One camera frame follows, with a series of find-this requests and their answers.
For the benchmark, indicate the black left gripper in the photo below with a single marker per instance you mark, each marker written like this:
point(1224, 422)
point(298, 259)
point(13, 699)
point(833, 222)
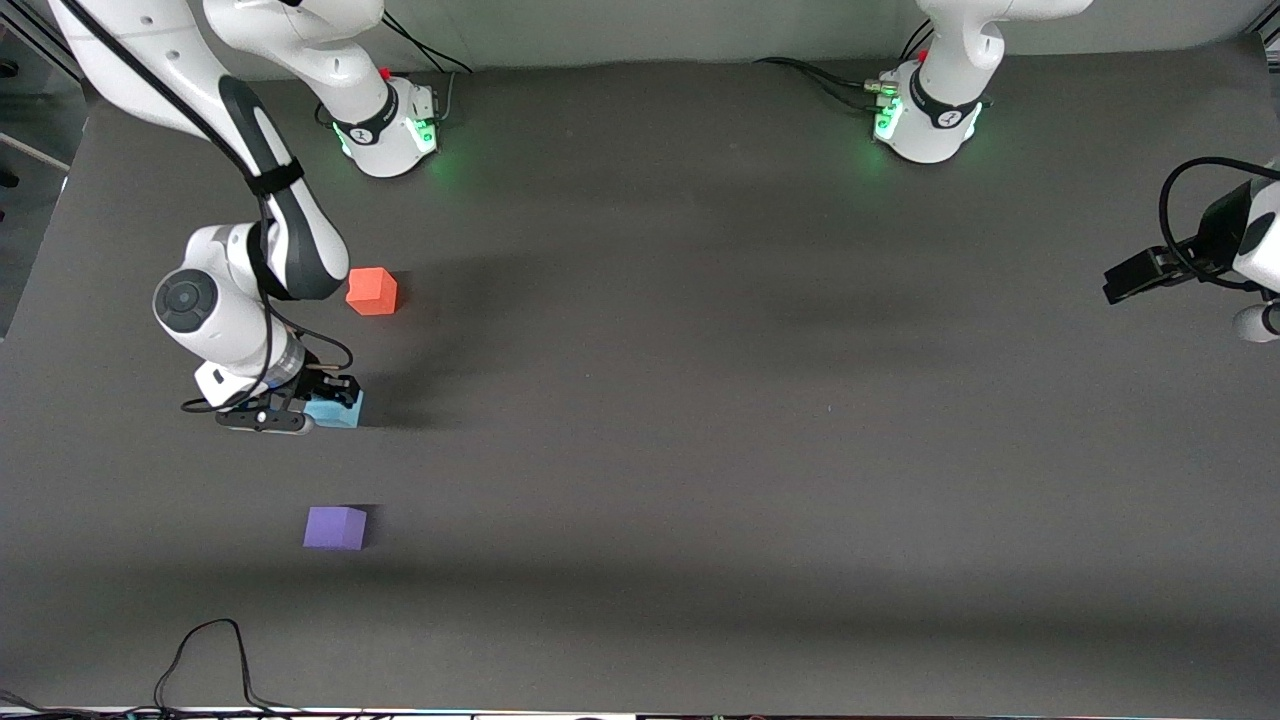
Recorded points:
point(1216, 237)

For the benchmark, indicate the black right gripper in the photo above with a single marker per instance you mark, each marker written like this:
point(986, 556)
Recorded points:
point(323, 386)

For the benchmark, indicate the light blue foam block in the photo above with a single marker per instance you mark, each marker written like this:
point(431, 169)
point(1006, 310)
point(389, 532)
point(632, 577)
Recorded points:
point(338, 413)

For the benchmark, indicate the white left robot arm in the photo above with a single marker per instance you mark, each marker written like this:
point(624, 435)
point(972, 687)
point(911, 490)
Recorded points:
point(950, 110)

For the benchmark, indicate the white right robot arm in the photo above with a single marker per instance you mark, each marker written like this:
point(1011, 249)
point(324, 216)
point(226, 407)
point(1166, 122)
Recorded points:
point(220, 310)

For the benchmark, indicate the orange foam block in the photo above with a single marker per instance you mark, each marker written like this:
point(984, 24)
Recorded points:
point(371, 292)

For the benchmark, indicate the purple foam block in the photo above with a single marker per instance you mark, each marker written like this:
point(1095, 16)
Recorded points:
point(334, 528)

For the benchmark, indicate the dark grey table mat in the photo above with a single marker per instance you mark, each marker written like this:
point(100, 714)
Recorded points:
point(640, 470)

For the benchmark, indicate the aluminium frame rail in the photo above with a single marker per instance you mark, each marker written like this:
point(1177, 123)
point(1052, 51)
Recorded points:
point(1268, 50)

